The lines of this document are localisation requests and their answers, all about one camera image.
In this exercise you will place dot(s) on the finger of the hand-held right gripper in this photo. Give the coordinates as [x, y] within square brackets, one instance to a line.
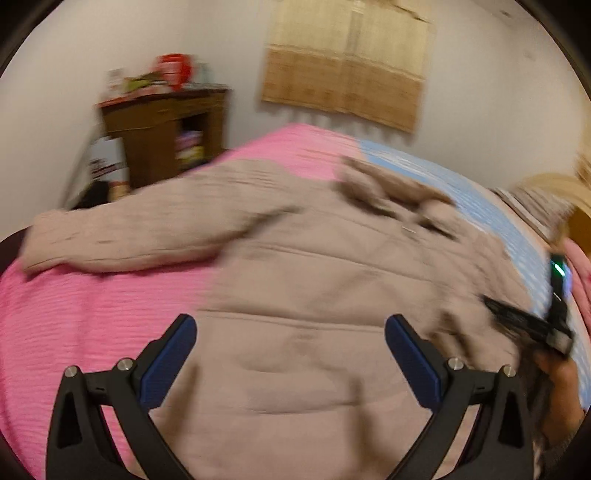
[521, 321]

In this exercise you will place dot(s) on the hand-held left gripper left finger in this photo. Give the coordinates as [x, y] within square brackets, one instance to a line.
[171, 364]

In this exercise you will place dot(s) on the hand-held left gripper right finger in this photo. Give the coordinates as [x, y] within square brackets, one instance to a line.
[411, 364]

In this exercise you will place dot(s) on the beige padded jacket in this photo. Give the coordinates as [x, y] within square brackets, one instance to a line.
[323, 286]

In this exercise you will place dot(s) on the person's right hand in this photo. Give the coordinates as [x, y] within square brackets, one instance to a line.
[563, 387]

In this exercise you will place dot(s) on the pink pillow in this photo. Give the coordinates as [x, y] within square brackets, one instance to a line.
[579, 267]

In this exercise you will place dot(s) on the pink bedspread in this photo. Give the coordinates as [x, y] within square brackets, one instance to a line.
[92, 314]

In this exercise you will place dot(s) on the pale yellow cloth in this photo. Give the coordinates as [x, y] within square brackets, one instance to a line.
[554, 184]

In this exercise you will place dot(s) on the blue polka dot blanket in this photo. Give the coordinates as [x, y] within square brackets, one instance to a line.
[461, 184]

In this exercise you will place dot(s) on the white printed box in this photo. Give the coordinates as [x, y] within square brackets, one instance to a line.
[108, 166]

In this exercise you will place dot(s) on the pink stack in cabinet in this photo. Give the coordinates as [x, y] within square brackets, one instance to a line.
[188, 146]

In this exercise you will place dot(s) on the brown wooden cabinet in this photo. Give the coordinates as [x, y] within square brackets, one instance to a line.
[152, 134]

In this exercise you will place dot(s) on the green and pink packet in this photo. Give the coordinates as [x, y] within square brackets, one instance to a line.
[138, 84]

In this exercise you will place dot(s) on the red container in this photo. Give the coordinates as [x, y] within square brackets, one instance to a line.
[174, 69]

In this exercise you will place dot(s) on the woven straw wall hanging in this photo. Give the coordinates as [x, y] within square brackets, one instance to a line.
[346, 69]

